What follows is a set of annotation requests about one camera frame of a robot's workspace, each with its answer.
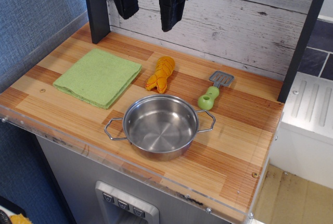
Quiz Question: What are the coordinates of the stainless steel pot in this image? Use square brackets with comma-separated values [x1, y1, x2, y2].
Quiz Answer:
[119, 94, 202, 161]

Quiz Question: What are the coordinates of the orange plush shrimp toy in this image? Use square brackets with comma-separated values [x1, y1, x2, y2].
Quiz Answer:
[145, 56, 175, 94]

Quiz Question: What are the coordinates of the green folded cloth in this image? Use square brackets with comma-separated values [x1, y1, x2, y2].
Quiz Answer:
[53, 49, 142, 109]

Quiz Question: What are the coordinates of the green grey toy spatula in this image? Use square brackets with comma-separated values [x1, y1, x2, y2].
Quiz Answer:
[198, 70, 235, 110]

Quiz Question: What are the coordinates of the silver dispenser panel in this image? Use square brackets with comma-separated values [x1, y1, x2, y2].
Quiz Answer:
[95, 181, 160, 223]

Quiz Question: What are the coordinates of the white plastic sink unit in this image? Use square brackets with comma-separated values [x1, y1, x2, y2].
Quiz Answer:
[270, 72, 332, 188]

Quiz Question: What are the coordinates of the yellow object bottom left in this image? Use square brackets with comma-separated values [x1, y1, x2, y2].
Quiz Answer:
[9, 214, 32, 224]

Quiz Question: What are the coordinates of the dark left shelf post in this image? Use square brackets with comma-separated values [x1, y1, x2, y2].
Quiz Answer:
[86, 0, 110, 44]

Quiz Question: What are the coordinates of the dark shelf post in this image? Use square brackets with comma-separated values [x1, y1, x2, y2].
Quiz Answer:
[277, 0, 324, 103]
[86, 0, 110, 44]

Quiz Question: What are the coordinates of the dark right shelf post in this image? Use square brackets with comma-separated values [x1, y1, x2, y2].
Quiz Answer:
[277, 0, 324, 103]

